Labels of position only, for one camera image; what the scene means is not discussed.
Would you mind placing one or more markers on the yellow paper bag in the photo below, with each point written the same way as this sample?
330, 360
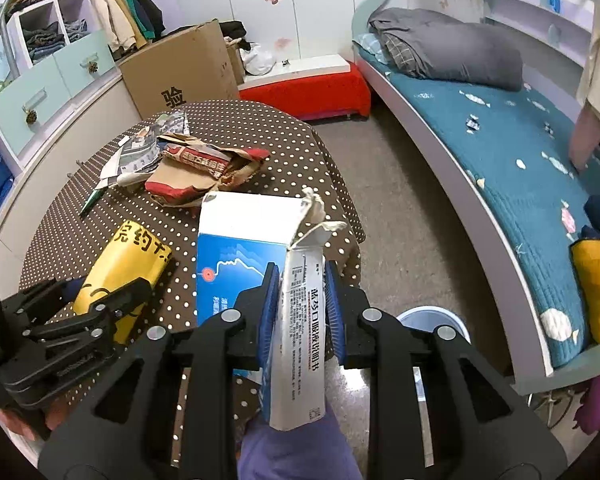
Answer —
130, 260

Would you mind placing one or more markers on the cream hanging jacket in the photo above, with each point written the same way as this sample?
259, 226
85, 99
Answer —
105, 10

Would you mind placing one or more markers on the printed leaflet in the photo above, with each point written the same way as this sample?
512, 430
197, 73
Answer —
135, 152

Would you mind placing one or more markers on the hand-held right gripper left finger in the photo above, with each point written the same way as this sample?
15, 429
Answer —
268, 305

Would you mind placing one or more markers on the pale teal bunk bed frame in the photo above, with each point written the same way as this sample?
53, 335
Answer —
532, 340

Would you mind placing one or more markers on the green hanging jacket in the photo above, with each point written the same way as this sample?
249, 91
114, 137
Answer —
131, 5

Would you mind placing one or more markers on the black cloth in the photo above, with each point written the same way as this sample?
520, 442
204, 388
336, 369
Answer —
232, 28

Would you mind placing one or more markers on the person's left hand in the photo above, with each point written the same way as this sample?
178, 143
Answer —
60, 414

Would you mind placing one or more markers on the person's purple trouser leg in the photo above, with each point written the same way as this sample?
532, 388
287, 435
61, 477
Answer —
300, 455

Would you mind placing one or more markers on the white curved platform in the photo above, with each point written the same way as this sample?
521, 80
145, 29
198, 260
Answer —
80, 125

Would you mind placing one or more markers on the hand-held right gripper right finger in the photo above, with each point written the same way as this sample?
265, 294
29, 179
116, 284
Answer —
334, 310

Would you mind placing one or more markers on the large cardboard box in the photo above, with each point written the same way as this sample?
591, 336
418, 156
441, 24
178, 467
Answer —
180, 70

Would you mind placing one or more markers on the blue cup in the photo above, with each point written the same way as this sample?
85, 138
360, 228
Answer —
554, 2

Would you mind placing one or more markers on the blue white carton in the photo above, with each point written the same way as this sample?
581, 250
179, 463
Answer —
240, 230

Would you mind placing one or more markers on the black hanging jacket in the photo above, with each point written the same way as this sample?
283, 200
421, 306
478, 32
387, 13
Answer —
150, 5

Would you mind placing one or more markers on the white wardrobe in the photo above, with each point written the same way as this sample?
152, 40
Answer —
320, 10

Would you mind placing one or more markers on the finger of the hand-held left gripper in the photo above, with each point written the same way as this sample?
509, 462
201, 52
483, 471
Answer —
45, 295
125, 292

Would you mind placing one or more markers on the teal candy-print bed sheet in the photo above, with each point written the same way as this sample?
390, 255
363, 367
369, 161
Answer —
505, 125

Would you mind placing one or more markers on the white plastic bag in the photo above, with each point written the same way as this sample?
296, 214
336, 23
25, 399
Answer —
257, 60

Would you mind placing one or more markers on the white wall shelf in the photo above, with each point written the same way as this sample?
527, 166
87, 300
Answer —
520, 15

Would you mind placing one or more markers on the red bench with white top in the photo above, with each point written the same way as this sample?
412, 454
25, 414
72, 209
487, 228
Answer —
305, 95

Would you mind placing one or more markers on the pale teal drawer unit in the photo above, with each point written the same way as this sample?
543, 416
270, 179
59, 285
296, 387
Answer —
55, 77

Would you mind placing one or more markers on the red brown paper bag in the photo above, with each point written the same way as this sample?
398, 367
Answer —
195, 165

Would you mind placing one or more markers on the light blue pillow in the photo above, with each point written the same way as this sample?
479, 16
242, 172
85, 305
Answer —
369, 45

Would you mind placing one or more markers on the blue plastic basin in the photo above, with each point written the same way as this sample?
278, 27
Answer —
420, 317

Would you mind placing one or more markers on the pink hanging garment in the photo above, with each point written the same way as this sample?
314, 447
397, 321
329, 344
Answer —
585, 135

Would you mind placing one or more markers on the green pen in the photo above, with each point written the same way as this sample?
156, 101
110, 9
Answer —
91, 202

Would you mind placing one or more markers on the grey folded quilt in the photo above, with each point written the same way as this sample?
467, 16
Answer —
455, 55

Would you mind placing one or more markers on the brown polka-dot tablecloth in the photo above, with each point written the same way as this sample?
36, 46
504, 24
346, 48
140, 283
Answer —
260, 130

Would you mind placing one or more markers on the folded jeans stack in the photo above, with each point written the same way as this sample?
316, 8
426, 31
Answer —
45, 40

